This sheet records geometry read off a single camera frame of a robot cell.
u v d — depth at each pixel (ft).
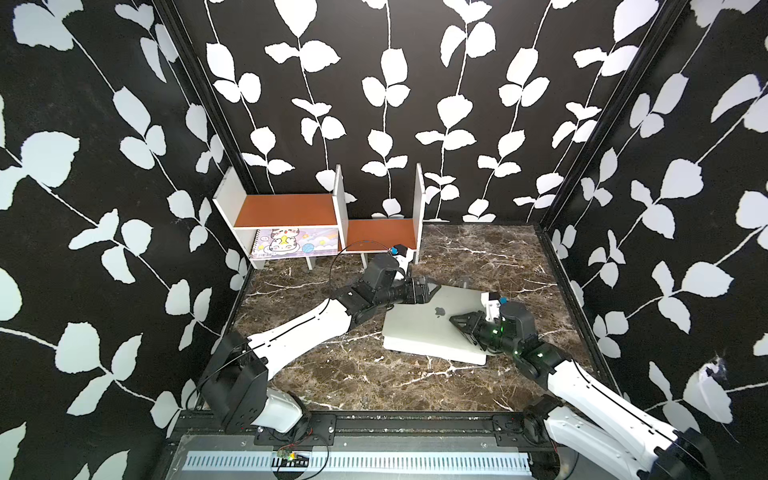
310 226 2.83
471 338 2.34
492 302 2.46
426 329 2.57
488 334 2.25
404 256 2.35
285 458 2.32
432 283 2.43
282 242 3.22
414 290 2.21
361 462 2.30
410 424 2.50
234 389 1.35
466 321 2.44
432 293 2.35
